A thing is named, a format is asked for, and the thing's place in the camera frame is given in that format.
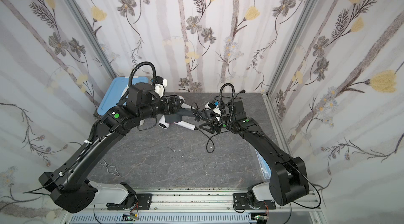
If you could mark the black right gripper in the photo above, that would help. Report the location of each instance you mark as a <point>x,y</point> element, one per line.
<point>213,120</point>

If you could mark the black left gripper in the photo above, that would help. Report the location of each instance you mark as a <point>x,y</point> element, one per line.
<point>173,105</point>

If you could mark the dark grey pink hair dryer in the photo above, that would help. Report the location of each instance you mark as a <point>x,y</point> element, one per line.
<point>177,117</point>

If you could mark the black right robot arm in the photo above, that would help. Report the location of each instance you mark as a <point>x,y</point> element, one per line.
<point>288,176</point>

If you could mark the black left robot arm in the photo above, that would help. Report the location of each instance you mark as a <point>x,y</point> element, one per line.
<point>69,187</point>

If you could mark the far white hair dryer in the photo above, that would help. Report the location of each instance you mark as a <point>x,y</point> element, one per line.
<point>184,105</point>

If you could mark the white hair dryer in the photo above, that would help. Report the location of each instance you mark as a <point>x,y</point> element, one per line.
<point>184,105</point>
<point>163,124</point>

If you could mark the near white hair dryer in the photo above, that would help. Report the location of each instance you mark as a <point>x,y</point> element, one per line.
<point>163,124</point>

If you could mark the blue lid storage box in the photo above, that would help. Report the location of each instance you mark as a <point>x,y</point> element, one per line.
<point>114,92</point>

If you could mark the blue face mask pack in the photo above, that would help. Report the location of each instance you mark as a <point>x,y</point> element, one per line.
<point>263,167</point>

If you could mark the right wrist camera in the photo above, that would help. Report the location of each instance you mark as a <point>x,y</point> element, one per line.
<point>213,110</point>

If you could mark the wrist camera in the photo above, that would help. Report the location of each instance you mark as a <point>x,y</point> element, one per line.
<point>160,84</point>
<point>213,110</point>

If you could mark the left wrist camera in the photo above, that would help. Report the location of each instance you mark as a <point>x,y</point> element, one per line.
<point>160,84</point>

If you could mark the aluminium rail frame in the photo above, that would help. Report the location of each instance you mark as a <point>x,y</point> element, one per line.
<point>207,200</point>

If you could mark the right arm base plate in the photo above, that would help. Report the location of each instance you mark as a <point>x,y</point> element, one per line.
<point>247,201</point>

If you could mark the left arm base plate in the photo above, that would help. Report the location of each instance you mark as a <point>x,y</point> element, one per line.
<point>140,201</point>

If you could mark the white vented cable duct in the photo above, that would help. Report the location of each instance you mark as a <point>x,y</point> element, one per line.
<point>163,218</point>

